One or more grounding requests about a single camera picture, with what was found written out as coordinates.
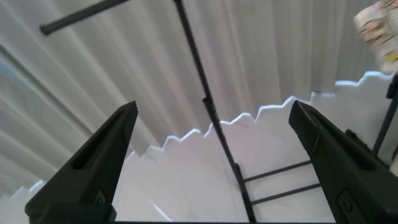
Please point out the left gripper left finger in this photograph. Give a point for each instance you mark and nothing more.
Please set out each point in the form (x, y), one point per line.
(93, 168)

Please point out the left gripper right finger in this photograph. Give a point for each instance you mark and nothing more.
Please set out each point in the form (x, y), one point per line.
(348, 174)

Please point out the cream printed garment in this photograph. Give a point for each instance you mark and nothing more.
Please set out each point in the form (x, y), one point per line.
(379, 34)

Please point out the black clothes rack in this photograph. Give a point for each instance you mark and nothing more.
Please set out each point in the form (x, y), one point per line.
(199, 68)

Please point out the white curtain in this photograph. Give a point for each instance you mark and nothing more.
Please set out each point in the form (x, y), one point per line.
(264, 46)

